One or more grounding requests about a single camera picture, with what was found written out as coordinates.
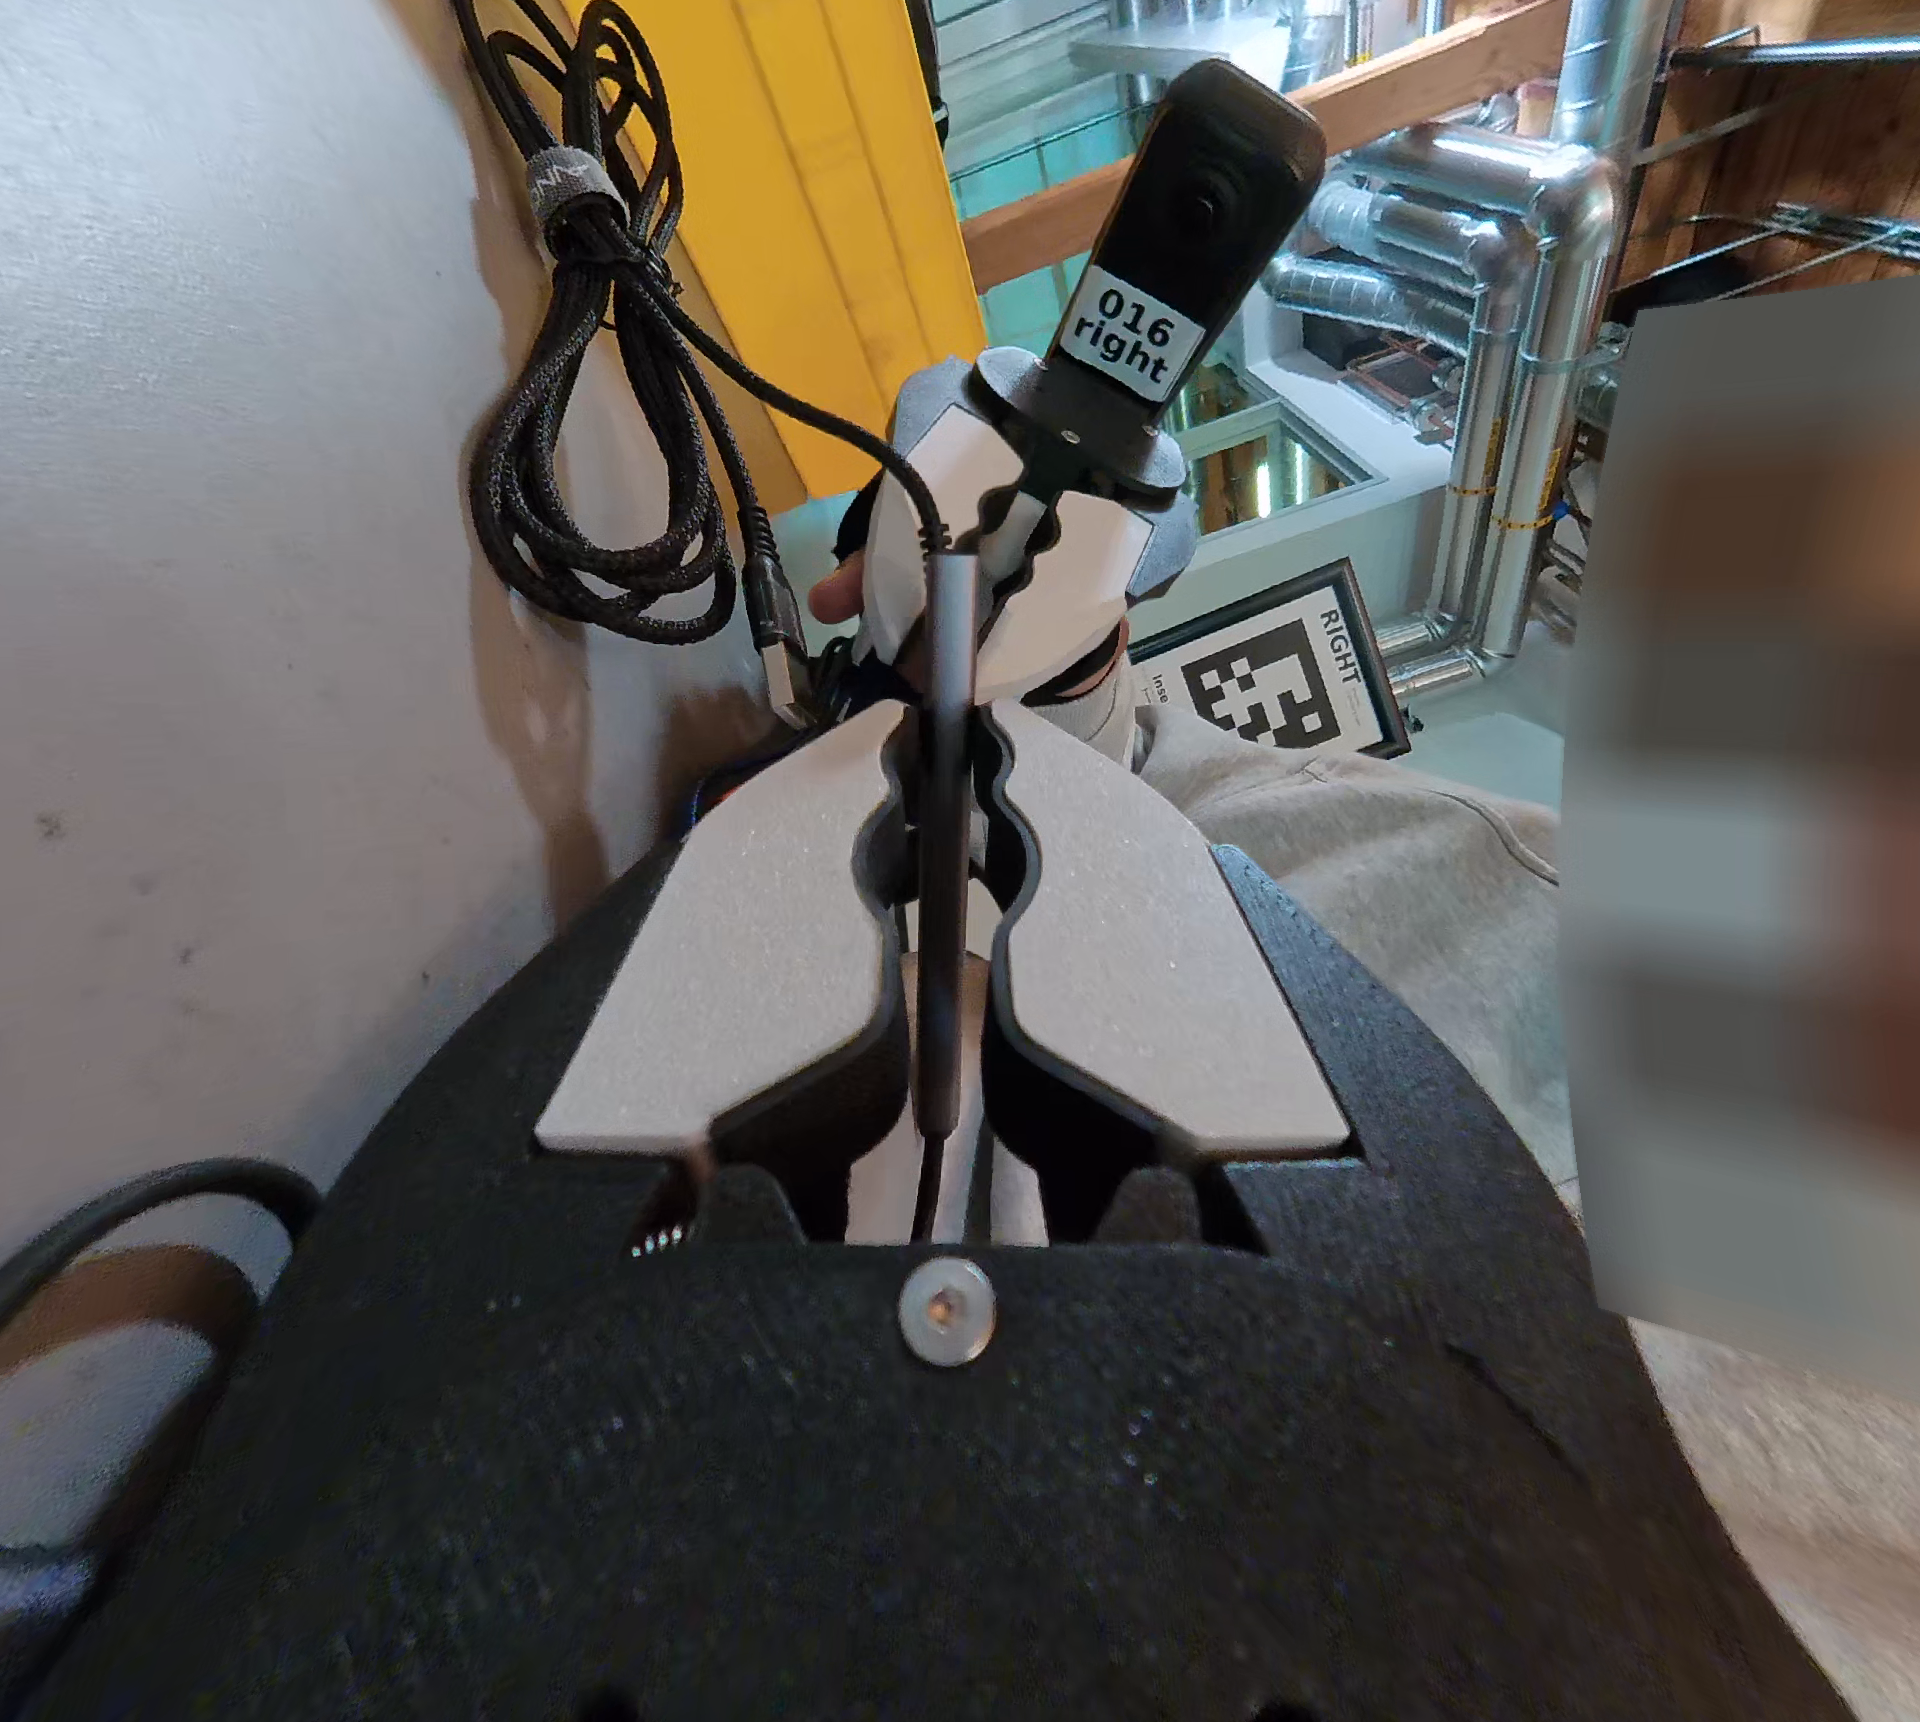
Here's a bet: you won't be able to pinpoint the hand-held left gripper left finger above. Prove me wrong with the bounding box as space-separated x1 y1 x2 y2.
531 698 924 1160

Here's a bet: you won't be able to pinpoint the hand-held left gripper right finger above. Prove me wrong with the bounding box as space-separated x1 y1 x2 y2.
974 701 1356 1160

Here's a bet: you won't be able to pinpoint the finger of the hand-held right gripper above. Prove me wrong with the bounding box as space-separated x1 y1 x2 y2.
858 401 1037 705
974 485 1157 707

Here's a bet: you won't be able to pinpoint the grey usb hub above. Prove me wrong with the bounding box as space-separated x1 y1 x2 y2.
908 550 998 1139

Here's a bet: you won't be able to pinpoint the black braided usb cable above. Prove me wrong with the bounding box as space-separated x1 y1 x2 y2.
446 0 962 726

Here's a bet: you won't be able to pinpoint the person's right forearm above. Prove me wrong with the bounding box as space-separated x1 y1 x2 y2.
1026 617 1149 771

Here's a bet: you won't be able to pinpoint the white desk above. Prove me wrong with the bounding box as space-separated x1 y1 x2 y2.
0 0 901 1575

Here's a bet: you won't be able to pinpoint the person's right hand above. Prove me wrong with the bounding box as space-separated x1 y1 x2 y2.
806 476 901 665

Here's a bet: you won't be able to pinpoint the grey sweatshirt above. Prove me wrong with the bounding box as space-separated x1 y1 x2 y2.
1139 701 1920 1722

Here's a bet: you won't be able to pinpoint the framed black white marker sign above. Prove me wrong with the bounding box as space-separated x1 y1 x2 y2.
1128 557 1413 761

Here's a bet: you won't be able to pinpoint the wooden railing beam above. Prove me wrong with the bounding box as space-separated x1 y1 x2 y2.
957 0 1575 290

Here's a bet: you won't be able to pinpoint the yellow folding panel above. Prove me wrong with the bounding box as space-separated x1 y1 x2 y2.
457 0 992 510

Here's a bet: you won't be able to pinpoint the silver duct pipes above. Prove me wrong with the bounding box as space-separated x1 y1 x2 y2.
1261 124 1624 705

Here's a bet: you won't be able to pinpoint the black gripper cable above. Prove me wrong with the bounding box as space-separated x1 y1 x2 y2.
0 1160 323 1319

